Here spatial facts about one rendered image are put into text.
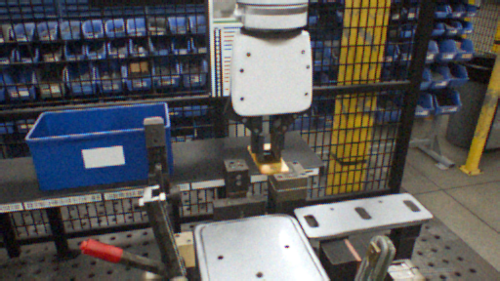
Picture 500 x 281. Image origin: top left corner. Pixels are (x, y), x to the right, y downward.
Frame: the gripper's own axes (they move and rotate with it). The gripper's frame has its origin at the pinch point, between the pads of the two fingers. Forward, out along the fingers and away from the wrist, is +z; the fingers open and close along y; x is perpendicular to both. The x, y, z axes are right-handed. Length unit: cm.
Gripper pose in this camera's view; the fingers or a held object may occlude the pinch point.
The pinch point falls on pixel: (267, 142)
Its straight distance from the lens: 53.3
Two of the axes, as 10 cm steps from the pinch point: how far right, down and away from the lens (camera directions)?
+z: 0.0, 9.0, 4.3
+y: 9.7, -0.9, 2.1
